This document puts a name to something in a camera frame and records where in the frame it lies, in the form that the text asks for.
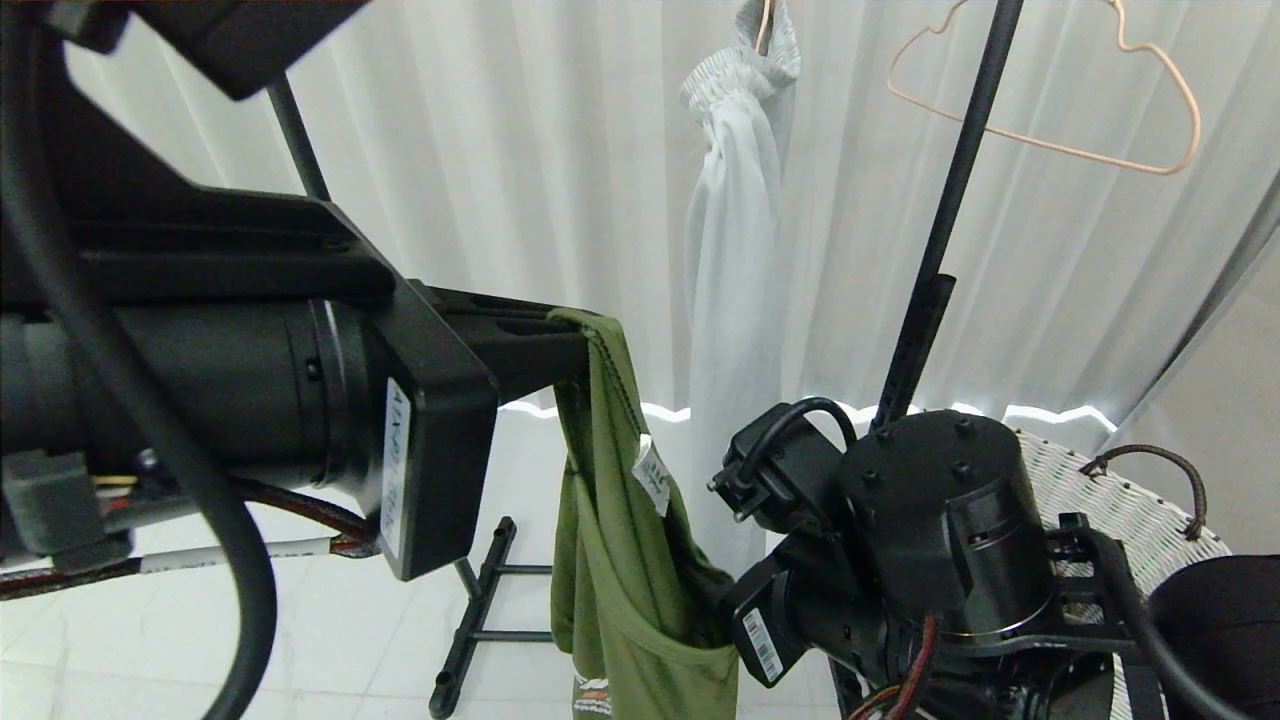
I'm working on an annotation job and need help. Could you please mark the black clothes rack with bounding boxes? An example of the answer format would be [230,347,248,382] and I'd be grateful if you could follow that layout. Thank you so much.
[265,0,1026,720]

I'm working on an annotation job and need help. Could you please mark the green garment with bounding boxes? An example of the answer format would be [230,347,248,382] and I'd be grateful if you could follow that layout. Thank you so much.
[548,307,743,720]

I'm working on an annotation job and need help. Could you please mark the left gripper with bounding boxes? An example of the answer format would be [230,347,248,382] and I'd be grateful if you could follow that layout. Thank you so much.
[0,280,500,584]

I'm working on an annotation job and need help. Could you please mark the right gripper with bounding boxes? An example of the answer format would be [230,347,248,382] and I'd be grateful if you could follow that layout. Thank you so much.
[720,555,886,691]

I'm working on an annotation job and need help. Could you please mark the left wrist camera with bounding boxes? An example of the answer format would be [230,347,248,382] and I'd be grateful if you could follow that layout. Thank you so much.
[40,0,401,301]

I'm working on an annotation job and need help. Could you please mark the white curtain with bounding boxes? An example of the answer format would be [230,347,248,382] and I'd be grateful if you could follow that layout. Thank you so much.
[65,0,1280,431]

